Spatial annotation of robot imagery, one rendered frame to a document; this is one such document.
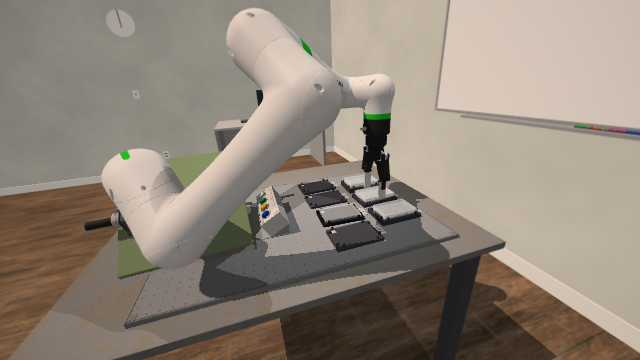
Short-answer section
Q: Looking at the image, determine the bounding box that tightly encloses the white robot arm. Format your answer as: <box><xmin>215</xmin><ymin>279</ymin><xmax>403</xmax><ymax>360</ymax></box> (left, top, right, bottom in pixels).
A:
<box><xmin>84</xmin><ymin>8</ymin><xmax>395</xmax><ymax>269</ymax></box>

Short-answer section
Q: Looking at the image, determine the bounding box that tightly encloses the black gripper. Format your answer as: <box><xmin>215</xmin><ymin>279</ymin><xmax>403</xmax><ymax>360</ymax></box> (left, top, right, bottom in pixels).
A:
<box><xmin>362</xmin><ymin>135</ymin><xmax>390</xmax><ymax>198</ymax></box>

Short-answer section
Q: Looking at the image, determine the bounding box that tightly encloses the white button panel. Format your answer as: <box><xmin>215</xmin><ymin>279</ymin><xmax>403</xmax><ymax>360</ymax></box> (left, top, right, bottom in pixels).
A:
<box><xmin>256</xmin><ymin>186</ymin><xmax>294</xmax><ymax>239</ymax></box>

